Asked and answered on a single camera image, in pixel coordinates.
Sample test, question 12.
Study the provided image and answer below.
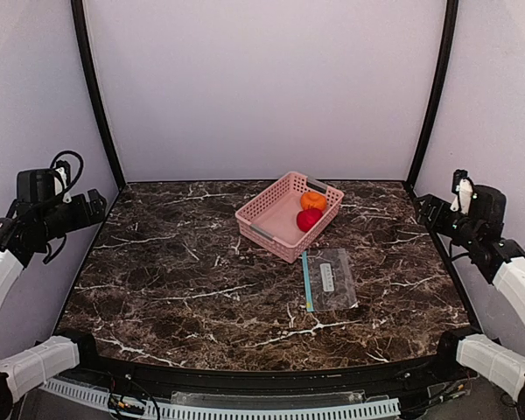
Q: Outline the clear zip top bag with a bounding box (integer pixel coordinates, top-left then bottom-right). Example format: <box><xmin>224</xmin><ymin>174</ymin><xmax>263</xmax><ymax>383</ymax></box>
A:
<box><xmin>302</xmin><ymin>248</ymin><xmax>358</xmax><ymax>312</ymax></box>

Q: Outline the red toy fruit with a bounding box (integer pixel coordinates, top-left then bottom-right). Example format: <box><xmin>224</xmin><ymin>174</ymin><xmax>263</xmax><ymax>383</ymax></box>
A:
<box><xmin>296</xmin><ymin>208</ymin><xmax>323</xmax><ymax>233</ymax></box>

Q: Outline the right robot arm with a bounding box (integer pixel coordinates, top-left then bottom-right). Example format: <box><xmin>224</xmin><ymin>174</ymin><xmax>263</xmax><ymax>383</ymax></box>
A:
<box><xmin>414</xmin><ymin>170</ymin><xmax>525</xmax><ymax>419</ymax></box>

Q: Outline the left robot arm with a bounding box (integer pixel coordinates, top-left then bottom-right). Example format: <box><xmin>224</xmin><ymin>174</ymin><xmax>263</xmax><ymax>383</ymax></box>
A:
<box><xmin>0</xmin><ymin>150</ymin><xmax>107</xmax><ymax>419</ymax></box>

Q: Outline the orange toy fruit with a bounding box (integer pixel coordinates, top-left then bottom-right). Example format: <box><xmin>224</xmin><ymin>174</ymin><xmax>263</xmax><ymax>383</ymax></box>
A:
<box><xmin>300</xmin><ymin>191</ymin><xmax>327</xmax><ymax>212</ymax></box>

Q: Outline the pink plastic basket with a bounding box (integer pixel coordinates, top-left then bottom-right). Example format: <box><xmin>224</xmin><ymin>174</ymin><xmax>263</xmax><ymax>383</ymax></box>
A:
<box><xmin>235</xmin><ymin>171</ymin><xmax>344</xmax><ymax>263</ymax></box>

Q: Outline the clear acrylic plate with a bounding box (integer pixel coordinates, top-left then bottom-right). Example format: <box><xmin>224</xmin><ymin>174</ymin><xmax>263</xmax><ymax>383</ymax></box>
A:
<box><xmin>171</xmin><ymin>390</ymin><xmax>365</xmax><ymax>410</ymax></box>

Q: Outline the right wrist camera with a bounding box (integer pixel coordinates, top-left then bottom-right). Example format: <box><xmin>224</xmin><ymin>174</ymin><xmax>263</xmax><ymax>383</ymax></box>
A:
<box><xmin>450</xmin><ymin>169</ymin><xmax>474</xmax><ymax>215</ymax></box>

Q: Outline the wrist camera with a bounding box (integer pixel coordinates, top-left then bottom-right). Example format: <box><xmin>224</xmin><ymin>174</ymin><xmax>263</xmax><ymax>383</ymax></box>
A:
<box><xmin>51</xmin><ymin>159</ymin><xmax>71</xmax><ymax>195</ymax></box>
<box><xmin>450</xmin><ymin>169</ymin><xmax>474</xmax><ymax>215</ymax></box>

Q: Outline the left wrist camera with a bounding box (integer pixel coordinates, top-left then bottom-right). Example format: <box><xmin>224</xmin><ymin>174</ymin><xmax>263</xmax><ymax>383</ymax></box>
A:
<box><xmin>51</xmin><ymin>159</ymin><xmax>71</xmax><ymax>195</ymax></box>

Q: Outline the black front frame rail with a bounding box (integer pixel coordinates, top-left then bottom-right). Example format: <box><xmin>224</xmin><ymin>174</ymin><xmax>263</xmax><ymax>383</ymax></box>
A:
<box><xmin>59</xmin><ymin>356</ymin><xmax>477</xmax><ymax>397</ymax></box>

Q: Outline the white slotted cable duct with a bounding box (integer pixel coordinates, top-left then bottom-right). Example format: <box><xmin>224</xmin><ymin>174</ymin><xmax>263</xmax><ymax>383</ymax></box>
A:
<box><xmin>40</xmin><ymin>379</ymin><xmax>402</xmax><ymax>420</ymax></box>

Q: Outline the left black corner post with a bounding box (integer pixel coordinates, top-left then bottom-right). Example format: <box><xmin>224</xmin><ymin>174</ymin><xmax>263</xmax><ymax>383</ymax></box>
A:
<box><xmin>70</xmin><ymin>0</ymin><xmax>126</xmax><ymax>192</ymax></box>

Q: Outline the black corner post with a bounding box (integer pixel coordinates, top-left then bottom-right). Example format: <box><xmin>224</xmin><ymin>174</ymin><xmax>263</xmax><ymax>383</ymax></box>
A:
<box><xmin>70</xmin><ymin>0</ymin><xmax>126</xmax><ymax>192</ymax></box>
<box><xmin>404</xmin><ymin>0</ymin><xmax>459</xmax><ymax>191</ymax></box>

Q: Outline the right black corner post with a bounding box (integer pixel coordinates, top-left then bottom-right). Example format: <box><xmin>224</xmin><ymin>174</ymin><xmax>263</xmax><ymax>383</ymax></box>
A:
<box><xmin>404</xmin><ymin>0</ymin><xmax>459</xmax><ymax>191</ymax></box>

